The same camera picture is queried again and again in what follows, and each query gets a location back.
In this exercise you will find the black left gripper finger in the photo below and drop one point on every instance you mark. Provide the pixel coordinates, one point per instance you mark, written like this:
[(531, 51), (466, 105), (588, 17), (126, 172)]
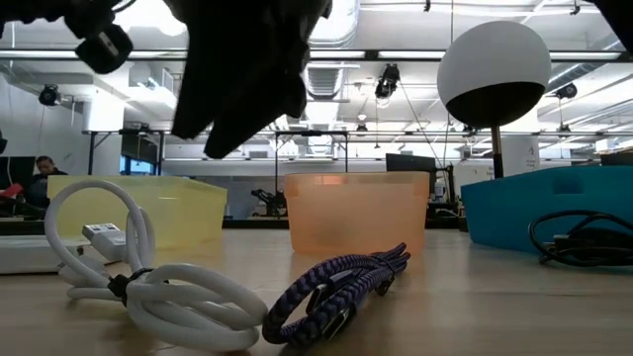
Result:
[(262, 99), (203, 94)]

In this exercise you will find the white cardboard box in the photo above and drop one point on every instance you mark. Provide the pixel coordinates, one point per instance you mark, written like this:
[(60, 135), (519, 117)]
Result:
[(25, 254)]

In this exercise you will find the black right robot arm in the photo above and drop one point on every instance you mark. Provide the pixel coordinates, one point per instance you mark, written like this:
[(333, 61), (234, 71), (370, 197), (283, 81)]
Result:
[(620, 15)]

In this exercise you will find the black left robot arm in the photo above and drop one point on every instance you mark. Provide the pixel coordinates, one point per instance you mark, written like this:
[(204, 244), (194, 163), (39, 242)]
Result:
[(101, 47)]

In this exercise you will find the black background robot arm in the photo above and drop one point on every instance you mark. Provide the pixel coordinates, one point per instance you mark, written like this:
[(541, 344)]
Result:
[(271, 202)]

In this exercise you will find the yellow translucent plastic bin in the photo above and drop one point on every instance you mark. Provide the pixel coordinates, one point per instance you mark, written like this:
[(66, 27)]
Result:
[(188, 212)]

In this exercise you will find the orange translucent plastic bin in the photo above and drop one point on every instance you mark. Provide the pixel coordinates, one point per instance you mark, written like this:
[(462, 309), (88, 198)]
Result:
[(356, 212)]

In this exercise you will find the blue plastic bin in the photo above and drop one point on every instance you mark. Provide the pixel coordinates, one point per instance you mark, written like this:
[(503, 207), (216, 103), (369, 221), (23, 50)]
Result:
[(509, 207)]

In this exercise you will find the black ceiling track light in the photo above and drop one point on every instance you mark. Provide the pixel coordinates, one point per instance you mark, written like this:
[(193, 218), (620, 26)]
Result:
[(387, 81), (566, 91), (49, 95)]

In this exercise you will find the black computer monitor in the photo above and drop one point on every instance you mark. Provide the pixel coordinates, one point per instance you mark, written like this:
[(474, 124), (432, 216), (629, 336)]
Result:
[(410, 162)]

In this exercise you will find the person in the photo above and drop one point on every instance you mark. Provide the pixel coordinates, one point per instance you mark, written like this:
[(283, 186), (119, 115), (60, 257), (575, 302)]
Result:
[(43, 180)]

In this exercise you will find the white black globe lamp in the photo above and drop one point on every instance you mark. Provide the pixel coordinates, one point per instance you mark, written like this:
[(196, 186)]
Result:
[(494, 64)]

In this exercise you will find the black metal background frame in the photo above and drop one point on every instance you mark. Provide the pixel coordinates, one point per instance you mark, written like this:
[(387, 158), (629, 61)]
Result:
[(126, 132), (311, 133)]

